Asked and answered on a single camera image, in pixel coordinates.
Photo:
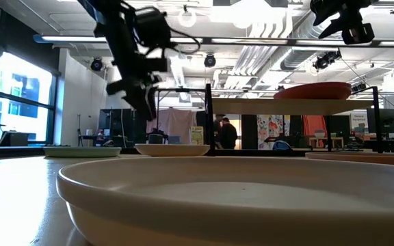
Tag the yellow green sign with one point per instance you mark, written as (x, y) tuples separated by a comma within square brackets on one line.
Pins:
[(197, 134)]

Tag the black monitor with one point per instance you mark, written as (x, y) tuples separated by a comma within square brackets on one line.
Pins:
[(385, 121)]

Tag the black cabinet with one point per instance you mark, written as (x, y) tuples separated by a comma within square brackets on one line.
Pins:
[(121, 126)]

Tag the orange curtain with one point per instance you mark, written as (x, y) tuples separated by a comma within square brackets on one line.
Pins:
[(315, 124)]

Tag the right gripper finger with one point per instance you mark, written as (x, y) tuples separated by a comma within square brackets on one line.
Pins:
[(332, 29), (321, 12)]

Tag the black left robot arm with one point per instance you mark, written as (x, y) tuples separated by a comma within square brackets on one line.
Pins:
[(121, 41)]

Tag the grey beige plate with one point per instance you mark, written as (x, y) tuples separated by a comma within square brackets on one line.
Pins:
[(217, 198)]

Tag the small wooden table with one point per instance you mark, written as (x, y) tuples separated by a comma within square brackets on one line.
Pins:
[(335, 139)]

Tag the white sign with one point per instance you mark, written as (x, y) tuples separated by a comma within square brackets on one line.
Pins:
[(358, 121)]

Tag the grey box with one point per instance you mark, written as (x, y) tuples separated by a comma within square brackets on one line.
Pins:
[(15, 137)]

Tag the black ceiling track light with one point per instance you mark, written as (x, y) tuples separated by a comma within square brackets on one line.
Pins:
[(327, 59)]

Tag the blue chair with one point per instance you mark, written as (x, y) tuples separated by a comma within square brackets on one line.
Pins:
[(282, 146)]

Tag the black tripod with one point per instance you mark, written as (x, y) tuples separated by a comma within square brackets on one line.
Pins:
[(79, 130)]

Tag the cream white plate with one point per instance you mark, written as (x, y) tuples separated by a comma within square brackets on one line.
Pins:
[(171, 149)]

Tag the beige curtain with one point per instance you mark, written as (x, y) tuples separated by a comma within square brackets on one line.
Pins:
[(171, 123)]

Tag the pale green plate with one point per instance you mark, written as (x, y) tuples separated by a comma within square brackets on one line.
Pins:
[(80, 152)]

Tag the black metal rig frame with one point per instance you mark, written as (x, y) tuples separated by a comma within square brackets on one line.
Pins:
[(258, 153)]

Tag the silver ventilation duct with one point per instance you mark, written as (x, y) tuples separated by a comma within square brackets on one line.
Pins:
[(299, 58)]

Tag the colourful poster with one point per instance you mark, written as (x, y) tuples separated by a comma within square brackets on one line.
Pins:
[(269, 131)]

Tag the terracotta brown plate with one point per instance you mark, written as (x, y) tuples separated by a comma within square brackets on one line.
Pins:
[(361, 159)]

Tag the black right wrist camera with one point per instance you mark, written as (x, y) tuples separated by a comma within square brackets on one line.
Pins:
[(357, 34)]

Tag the black metal stand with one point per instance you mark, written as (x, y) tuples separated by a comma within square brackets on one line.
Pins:
[(183, 90)]

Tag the black ceiling spotlight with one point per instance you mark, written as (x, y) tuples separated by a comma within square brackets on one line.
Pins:
[(209, 61), (96, 64)]

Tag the person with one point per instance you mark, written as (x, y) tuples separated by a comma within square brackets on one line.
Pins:
[(218, 130), (229, 135)]

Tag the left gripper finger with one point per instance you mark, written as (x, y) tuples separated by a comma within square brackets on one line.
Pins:
[(152, 102), (139, 102)]

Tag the long ceiling light strip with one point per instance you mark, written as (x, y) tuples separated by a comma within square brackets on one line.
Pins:
[(245, 41)]

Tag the orange red plate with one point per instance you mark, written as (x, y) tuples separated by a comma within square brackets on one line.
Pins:
[(313, 91)]

